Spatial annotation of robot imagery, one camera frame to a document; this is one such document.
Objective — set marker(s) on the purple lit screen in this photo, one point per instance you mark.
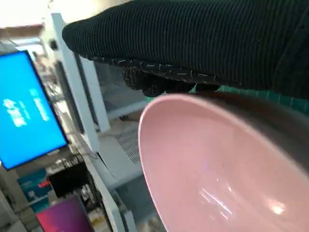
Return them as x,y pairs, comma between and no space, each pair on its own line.
62,215

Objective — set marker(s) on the teal cardboard box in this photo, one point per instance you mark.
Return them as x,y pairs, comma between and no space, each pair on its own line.
31,188

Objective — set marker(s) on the green cutting mat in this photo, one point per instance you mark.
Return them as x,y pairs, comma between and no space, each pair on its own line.
285,99

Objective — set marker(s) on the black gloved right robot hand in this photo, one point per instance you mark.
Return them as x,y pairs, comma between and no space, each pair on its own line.
193,36

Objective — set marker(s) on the blue lit monitor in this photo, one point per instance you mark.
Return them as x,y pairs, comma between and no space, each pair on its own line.
24,108

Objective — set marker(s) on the white cabinet with mesh front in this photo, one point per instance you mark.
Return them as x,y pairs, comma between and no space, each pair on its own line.
79,96

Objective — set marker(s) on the white cabinet with perforated side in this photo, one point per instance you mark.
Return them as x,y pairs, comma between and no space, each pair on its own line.
120,174

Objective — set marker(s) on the pink bowl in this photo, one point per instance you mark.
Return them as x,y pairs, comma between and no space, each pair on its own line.
217,157

